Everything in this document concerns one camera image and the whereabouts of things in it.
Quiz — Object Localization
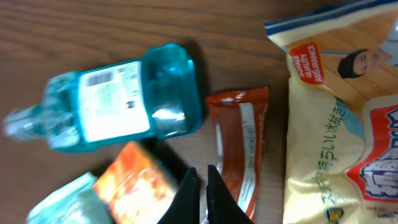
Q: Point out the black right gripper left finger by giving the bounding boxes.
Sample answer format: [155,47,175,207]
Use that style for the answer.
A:
[158,167,200,224]

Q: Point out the teal mouthwash bottle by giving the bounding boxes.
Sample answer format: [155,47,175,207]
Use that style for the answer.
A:
[3,43,202,153]

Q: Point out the red snack bar wrapper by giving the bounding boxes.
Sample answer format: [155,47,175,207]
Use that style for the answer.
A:
[206,87,269,222]

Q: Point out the orange small box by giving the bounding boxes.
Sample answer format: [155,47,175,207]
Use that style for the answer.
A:
[93,141,178,224]

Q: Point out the light blue candy packet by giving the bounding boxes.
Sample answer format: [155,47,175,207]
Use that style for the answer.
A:
[26,172,114,224]

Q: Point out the yellow snack chips bag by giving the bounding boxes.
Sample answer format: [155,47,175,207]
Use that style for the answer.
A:
[264,0,397,224]

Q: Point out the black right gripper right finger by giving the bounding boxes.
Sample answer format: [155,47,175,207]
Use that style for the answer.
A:
[206,165,254,224]

